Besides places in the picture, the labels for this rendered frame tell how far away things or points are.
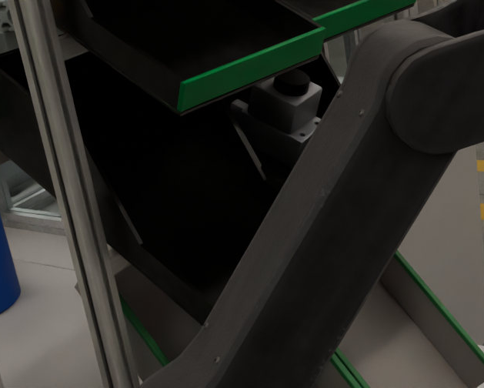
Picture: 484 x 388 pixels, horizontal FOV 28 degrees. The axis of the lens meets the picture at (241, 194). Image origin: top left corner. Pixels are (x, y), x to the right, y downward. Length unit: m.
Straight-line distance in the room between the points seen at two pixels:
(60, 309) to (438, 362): 0.75
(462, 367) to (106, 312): 0.36
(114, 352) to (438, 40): 0.45
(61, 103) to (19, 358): 0.80
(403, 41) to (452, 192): 1.98
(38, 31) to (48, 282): 1.02
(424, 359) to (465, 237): 1.49
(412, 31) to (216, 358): 0.13
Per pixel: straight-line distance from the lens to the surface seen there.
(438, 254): 2.26
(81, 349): 1.39
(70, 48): 0.66
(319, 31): 0.66
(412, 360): 0.91
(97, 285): 0.69
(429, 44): 0.32
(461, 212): 2.35
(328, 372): 0.80
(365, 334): 0.89
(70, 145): 0.66
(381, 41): 0.33
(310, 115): 0.82
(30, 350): 1.43
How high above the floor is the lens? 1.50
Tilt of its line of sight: 21 degrees down
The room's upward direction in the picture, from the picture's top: 10 degrees counter-clockwise
